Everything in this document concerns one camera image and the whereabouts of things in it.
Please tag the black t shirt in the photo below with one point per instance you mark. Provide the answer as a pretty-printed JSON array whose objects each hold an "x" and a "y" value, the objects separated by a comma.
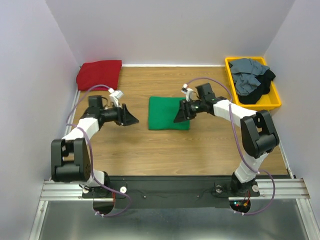
[{"x": 263, "y": 89}]

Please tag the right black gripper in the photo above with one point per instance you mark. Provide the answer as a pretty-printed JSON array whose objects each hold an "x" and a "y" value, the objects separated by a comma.
[{"x": 183, "y": 112}]

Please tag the folded red t shirt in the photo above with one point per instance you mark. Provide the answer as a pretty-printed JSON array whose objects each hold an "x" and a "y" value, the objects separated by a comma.
[{"x": 103, "y": 72}]

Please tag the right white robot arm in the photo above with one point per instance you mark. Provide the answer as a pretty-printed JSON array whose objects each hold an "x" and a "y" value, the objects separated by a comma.
[{"x": 258, "y": 133}]

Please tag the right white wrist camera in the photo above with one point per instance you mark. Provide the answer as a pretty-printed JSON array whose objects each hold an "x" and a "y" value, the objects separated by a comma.
[{"x": 187, "y": 91}]

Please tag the green t shirt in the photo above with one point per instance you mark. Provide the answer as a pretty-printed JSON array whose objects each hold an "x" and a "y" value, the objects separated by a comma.
[{"x": 162, "y": 112}]

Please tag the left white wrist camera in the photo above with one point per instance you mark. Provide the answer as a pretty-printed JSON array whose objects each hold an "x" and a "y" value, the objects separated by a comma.
[{"x": 115, "y": 96}]

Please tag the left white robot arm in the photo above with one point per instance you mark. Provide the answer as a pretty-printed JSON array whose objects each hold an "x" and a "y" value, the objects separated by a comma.
[{"x": 72, "y": 155}]

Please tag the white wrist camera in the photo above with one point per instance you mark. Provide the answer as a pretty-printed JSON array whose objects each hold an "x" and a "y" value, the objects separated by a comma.
[
  {"x": 115, "y": 96},
  {"x": 187, "y": 91}
]

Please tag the yellow plastic bin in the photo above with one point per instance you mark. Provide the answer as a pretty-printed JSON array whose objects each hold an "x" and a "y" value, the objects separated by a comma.
[{"x": 268, "y": 101}]

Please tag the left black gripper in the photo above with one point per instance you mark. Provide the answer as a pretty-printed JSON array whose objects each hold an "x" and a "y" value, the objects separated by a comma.
[{"x": 124, "y": 117}]

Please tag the grey blue t shirt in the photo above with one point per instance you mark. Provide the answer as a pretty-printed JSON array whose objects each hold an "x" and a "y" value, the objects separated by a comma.
[{"x": 244, "y": 73}]

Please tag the aluminium frame rail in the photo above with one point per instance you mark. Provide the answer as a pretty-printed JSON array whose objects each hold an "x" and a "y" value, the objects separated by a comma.
[{"x": 284, "y": 189}]

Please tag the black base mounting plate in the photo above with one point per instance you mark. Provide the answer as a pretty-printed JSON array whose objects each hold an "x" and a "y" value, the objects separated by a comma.
[{"x": 171, "y": 192}]

